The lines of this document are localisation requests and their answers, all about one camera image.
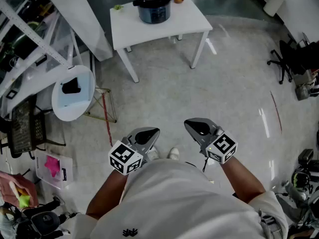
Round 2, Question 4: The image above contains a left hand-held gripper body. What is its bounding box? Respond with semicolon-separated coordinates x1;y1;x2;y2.
108;134;150;176

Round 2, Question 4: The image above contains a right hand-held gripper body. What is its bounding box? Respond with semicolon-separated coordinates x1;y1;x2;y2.
199;127;238;164

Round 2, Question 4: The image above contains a dark blue pressure cooker pot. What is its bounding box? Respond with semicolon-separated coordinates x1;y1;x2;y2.
133;0;175;24

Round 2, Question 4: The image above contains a person's right forearm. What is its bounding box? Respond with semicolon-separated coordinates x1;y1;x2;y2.
219;155;266;204

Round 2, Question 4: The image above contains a person's left forearm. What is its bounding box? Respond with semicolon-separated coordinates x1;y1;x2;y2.
86;169;129;220

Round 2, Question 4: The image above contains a person's left white shoe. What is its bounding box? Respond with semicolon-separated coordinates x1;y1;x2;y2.
147;146;160;161

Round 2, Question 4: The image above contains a person's white shoe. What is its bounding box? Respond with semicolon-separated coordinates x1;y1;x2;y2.
147;146;160;161
167;147;180;161

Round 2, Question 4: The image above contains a person's right white shoe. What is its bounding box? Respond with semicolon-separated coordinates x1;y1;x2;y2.
167;147;180;161

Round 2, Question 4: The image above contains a clear plastic lidded box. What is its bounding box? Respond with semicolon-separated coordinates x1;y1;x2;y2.
34;150;74;190

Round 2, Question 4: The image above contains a person's white shirt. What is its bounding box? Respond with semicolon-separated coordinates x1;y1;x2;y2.
69;158;290;239

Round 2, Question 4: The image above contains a round white side table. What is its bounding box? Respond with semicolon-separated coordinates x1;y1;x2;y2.
51;65;118;123

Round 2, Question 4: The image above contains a pink paper star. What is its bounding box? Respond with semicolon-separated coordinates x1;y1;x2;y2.
44;155;61;178

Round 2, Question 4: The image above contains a black cloth pouch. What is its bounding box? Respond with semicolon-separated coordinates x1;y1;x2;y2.
61;77;82;95

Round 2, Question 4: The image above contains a grey cloth bag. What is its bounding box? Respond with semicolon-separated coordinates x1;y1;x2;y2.
295;82;312;101

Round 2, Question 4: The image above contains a black round device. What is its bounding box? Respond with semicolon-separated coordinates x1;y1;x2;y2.
14;200;73;239

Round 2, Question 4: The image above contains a black office chair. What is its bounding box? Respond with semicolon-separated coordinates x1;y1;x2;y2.
267;33;319;86

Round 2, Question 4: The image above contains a black metal mesh chair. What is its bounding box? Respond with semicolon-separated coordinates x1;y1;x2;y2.
7;101;47;159

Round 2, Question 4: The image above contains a green paper star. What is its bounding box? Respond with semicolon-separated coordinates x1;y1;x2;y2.
18;194;32;209

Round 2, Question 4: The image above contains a pink cloth bag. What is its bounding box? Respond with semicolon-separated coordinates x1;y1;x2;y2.
0;170;39;209

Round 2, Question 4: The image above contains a clear plastic storage bin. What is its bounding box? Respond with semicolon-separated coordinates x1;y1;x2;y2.
37;11;75;72

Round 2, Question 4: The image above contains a white metal shelving rack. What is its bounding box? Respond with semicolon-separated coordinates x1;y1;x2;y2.
0;0;83;114

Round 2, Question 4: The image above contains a white desk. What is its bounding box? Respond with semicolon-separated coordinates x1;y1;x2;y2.
243;0;289;17

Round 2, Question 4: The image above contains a black camera equipment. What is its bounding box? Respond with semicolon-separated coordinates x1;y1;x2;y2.
291;148;319;199

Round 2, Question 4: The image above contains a grey shoulder strap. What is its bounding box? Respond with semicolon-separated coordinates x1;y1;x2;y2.
259;209;285;239

